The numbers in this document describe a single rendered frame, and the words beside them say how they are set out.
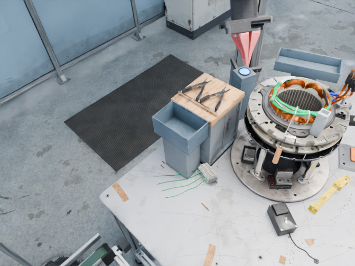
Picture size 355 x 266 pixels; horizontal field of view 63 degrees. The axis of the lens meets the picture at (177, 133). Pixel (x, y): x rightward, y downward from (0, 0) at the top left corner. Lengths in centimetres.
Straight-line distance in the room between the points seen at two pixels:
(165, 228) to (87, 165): 132
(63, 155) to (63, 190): 32
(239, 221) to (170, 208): 26
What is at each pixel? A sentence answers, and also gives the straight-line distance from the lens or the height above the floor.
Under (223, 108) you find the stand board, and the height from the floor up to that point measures 106.
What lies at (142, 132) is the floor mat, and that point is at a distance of 238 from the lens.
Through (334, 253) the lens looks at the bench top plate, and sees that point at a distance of 116.
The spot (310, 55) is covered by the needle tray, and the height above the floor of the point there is 105.
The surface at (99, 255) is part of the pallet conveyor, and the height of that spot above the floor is 76.
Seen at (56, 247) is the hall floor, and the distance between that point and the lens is 207.
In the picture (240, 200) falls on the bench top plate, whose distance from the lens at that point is 115.
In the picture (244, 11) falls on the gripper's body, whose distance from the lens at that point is 67.
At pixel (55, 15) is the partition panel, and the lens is 290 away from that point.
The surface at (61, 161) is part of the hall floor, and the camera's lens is 241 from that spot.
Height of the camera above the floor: 179
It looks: 49 degrees down
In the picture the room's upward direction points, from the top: 4 degrees counter-clockwise
